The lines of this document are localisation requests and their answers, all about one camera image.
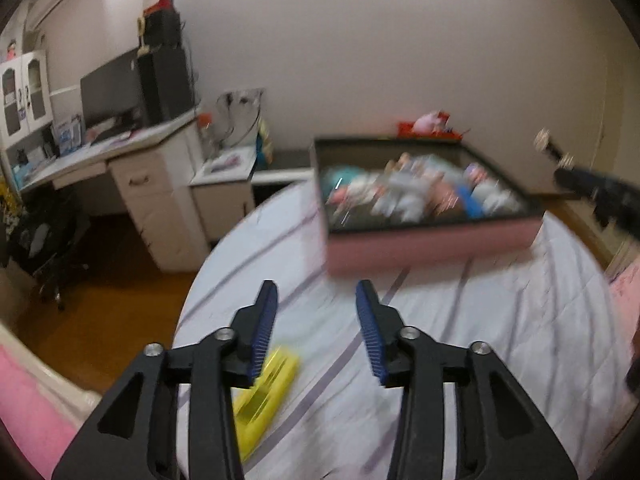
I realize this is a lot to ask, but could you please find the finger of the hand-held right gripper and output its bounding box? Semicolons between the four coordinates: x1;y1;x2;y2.
554;167;608;200

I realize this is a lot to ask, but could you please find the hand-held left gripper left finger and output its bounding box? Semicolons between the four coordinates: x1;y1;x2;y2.
51;280;279;480

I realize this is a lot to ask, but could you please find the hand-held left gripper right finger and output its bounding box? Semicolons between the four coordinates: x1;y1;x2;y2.
354;280;581;480

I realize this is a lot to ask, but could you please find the black jewelled hair clip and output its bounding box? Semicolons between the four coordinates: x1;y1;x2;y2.
532;129;576;168

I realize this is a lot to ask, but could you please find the yellow highlighter pack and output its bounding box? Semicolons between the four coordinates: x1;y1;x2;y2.
232;345;301;461

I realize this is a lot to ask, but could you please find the pink black storage box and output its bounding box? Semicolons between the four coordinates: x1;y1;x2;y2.
310;135;546;276

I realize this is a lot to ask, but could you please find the purple fluffy trinket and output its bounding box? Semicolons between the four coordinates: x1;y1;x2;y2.
462;162;493;183

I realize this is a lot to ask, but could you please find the teal translucent item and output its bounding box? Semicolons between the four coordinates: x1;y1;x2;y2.
322;167;361;191

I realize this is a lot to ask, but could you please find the white door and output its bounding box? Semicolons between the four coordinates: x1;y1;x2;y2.
585;50;626;196

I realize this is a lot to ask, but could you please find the pink quilt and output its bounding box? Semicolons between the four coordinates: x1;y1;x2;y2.
605;260;640;341

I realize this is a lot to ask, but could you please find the white side table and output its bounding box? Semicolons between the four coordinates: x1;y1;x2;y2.
189;144;258;248

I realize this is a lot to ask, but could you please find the white desk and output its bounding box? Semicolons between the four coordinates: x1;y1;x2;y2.
17;105;211;273

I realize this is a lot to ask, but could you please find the pink plush toy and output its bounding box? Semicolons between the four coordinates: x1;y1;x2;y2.
414;110;448;133

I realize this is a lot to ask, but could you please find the red storage crate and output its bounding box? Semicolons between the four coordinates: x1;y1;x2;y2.
397;120;463;138

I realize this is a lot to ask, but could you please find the yellow green snack bag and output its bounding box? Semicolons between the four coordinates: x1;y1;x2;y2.
255;117;276;166

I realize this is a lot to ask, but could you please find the clear water bottle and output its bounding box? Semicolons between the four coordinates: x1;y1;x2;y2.
197;112;218;158

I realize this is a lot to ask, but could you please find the black office chair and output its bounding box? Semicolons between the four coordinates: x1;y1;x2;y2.
0;195;91;311

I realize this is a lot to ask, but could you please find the pink blanket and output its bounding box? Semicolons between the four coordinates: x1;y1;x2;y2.
0;345;81;480

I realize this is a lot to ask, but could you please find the black keyboard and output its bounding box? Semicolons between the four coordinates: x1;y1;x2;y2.
92;122;138;141

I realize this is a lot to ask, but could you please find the black computer tower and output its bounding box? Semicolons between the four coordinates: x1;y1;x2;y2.
136;45;195;126

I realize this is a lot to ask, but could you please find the blue white carton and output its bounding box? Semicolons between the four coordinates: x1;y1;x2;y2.
54;115;83;156

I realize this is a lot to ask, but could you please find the black computer monitor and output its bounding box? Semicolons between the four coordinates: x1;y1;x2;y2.
80;49;146;131

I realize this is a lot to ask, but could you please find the black speaker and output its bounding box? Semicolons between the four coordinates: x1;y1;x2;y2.
139;10;182;48

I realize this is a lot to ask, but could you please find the white hutch cabinet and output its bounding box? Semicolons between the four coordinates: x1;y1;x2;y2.
0;49;83;186

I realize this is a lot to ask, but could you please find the white bed frame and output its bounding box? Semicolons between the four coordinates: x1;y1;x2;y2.
0;320;103;411

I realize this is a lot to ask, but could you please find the white wall outlet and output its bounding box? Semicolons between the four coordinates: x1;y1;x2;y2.
220;87;265;106

